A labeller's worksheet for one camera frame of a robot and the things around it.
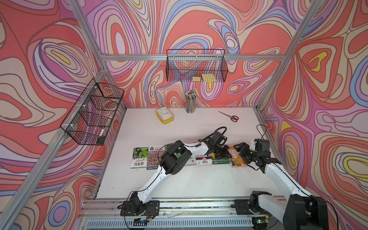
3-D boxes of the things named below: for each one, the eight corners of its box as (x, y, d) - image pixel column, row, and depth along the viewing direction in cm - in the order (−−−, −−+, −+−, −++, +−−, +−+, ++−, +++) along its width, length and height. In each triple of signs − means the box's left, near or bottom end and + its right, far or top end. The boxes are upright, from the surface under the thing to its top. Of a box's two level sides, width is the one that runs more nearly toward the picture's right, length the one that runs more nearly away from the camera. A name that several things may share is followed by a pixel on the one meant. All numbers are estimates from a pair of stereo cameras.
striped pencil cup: (185, 113, 119) (185, 96, 104) (185, 107, 123) (185, 90, 109) (195, 113, 119) (196, 96, 104) (194, 107, 123) (195, 90, 109)
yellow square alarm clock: (162, 125, 111) (162, 122, 108) (155, 113, 119) (154, 110, 117) (174, 120, 114) (174, 117, 112) (166, 108, 123) (165, 106, 120)
